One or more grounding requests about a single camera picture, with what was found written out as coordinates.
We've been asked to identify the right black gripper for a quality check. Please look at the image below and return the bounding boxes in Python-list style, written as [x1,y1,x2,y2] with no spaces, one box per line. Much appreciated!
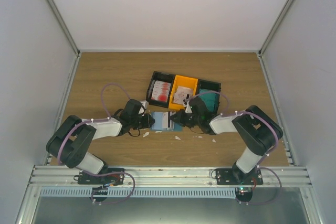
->
[170,109,201,129]

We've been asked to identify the blue card holder wallet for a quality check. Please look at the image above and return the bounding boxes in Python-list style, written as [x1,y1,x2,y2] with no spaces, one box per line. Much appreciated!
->
[151,111,182,132]

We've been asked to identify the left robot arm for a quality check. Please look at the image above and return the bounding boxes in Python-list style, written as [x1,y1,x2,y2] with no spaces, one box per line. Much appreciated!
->
[46,99,155,184]

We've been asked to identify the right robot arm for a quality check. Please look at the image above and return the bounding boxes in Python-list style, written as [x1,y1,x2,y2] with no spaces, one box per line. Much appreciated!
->
[170,97,284,185]

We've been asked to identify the white red cards pile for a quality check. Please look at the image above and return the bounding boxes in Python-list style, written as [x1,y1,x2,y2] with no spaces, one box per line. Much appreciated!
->
[173,86,193,105]

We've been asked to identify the red white cards stack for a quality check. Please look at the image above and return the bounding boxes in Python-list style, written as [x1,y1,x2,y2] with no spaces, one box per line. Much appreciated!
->
[151,80,171,102]

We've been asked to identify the teal cards stack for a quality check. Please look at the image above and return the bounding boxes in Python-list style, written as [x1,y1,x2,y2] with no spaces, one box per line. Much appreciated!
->
[199,89,219,112]

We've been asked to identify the yellow bin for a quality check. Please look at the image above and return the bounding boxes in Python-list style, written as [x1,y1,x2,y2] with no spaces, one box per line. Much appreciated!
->
[169,75,198,110]

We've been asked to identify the left black bin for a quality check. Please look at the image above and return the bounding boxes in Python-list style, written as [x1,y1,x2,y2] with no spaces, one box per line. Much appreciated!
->
[146,71,175,108]

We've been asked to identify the black bin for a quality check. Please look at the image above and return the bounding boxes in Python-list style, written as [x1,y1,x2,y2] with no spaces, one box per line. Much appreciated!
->
[146,71,175,108]
[196,79,221,113]

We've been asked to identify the right black bin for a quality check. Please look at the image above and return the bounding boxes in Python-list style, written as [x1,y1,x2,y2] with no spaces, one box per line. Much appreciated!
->
[196,79,221,113]

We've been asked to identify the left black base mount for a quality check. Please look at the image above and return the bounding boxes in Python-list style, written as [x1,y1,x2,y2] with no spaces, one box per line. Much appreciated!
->
[74,167,125,186]

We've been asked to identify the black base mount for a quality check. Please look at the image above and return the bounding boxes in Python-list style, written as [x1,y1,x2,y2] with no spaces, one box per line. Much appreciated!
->
[74,167,125,186]
[211,168,264,186]

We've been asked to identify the grey slotted cable duct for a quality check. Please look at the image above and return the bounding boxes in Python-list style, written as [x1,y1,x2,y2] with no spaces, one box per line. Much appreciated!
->
[40,187,236,199]

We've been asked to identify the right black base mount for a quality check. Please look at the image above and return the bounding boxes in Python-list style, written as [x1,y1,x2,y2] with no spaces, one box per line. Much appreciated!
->
[211,168,264,186]

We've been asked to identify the aluminium front rail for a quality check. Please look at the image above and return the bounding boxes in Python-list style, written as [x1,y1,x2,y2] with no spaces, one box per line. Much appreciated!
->
[28,166,312,188]

